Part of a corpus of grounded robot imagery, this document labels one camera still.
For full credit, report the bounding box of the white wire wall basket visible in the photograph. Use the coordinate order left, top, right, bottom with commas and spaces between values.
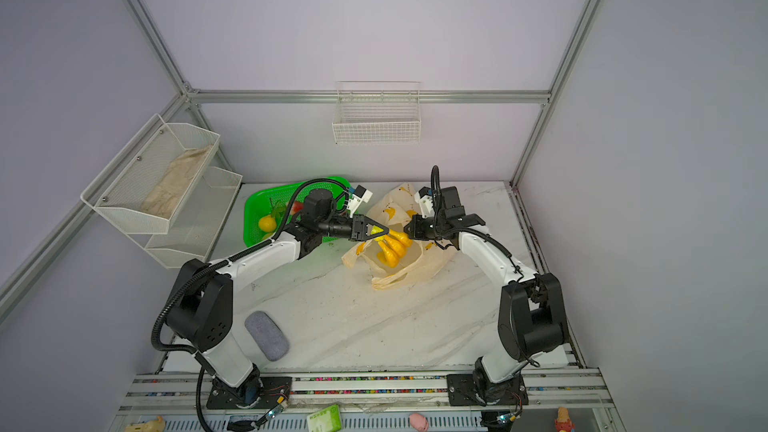
332, 81, 422, 146

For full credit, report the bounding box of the beige cloth in shelf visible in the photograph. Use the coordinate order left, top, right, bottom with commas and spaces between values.
140, 146, 211, 219

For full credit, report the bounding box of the red yellow figurine toy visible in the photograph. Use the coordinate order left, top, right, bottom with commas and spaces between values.
554, 407, 574, 432

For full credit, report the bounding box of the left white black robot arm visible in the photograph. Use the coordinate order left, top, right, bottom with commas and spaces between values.
150, 178, 389, 389

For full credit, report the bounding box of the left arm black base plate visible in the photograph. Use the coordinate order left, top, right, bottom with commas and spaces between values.
205, 376, 293, 410

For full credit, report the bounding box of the white mesh wall shelf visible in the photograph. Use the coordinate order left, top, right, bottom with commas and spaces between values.
80, 114, 220, 235
141, 166, 242, 269

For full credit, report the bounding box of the cream banana print plastic bag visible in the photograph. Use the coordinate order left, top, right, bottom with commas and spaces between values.
342, 183, 456, 291

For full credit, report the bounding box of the aluminium front rail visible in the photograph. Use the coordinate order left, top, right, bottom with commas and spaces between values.
109, 368, 626, 431

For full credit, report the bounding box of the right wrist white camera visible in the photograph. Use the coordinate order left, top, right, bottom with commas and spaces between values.
414, 186, 435, 218

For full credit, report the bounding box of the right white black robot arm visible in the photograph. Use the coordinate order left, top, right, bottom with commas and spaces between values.
404, 184, 570, 406

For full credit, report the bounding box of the lower white mesh wall shelf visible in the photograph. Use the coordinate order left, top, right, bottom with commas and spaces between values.
141, 166, 242, 269

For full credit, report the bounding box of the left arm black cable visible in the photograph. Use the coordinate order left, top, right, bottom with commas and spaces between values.
149, 177, 352, 432

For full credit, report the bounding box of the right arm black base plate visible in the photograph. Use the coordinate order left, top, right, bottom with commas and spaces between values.
446, 374, 529, 407

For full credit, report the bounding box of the pink small toy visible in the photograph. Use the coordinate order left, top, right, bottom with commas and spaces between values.
408, 413, 429, 432

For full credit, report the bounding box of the upper white mesh wall shelf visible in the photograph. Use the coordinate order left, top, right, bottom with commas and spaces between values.
80, 114, 220, 235

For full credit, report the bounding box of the yellow fake banana bunch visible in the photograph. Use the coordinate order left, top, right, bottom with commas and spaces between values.
375, 226, 414, 269

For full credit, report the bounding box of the green small box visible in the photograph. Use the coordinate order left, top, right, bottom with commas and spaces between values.
307, 404, 343, 432

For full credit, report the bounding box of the wrist white camera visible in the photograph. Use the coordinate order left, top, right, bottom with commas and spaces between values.
346, 185, 372, 217
414, 186, 435, 218

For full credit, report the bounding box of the beige toy at front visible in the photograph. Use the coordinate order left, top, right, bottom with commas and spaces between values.
123, 416, 167, 432

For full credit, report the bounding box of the grey oval sponge pad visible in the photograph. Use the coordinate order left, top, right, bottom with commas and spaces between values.
244, 311, 290, 362

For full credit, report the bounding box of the yellow fake lemon with leaves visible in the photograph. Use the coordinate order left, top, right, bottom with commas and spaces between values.
258, 200, 287, 236

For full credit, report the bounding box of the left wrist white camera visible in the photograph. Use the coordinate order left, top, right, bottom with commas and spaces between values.
346, 185, 372, 217

